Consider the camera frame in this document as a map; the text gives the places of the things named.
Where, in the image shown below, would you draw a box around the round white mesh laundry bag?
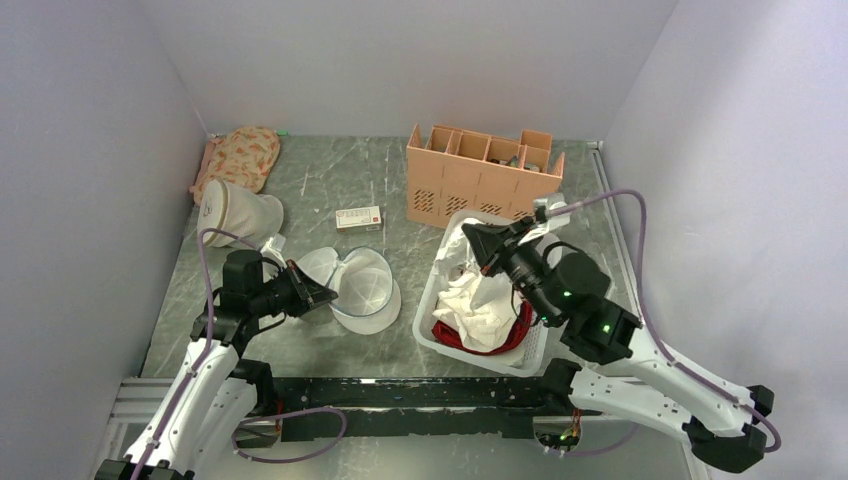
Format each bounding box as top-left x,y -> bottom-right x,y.
296,246 -> 401,335

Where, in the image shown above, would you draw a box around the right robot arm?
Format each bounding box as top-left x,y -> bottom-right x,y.
461,218 -> 774,473

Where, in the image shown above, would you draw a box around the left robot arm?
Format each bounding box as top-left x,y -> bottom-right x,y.
94,250 -> 338,479

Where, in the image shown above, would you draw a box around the items inside organizer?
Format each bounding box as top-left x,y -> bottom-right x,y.
488,156 -> 541,173

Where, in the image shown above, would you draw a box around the white cable conduit rail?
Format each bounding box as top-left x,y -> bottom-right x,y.
586,141 -> 641,314

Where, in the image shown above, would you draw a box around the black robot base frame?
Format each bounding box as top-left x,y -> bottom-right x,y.
247,377 -> 575,442

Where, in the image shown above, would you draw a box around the white bra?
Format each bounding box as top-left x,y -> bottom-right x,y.
432,226 -> 519,323

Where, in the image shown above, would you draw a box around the peach plastic desk organizer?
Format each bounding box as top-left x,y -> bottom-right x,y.
406,124 -> 566,228

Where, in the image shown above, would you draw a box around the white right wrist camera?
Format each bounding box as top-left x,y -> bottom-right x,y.
524,192 -> 570,241

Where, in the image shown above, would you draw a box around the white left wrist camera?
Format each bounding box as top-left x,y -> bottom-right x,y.
260,233 -> 286,266

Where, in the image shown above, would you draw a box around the floral fabric pouch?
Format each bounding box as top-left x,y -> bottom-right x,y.
189,126 -> 281,205

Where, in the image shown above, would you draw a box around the white cardboard box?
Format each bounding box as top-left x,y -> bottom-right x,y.
335,205 -> 383,233

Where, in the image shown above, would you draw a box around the red garment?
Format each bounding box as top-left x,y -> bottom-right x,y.
431,301 -> 534,356

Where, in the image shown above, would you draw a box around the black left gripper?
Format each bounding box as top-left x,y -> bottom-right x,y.
250,259 -> 337,317

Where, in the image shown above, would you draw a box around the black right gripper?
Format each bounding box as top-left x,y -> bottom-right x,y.
462,216 -> 558,325

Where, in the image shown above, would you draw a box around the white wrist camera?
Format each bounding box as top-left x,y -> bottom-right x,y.
524,192 -> 570,241
260,233 -> 286,266

